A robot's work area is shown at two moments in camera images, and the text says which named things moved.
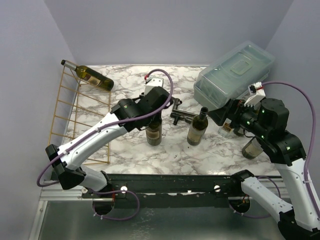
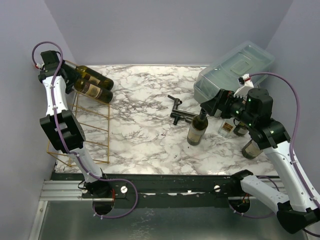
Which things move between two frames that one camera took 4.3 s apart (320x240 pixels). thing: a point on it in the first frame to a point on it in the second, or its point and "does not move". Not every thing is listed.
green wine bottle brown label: (154, 133) to (83, 85)
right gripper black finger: (220, 115) to (211, 106)
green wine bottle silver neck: (87, 74) does not move
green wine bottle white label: (198, 127) does not move
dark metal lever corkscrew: (176, 101) does not move
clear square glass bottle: (225, 130) does not move
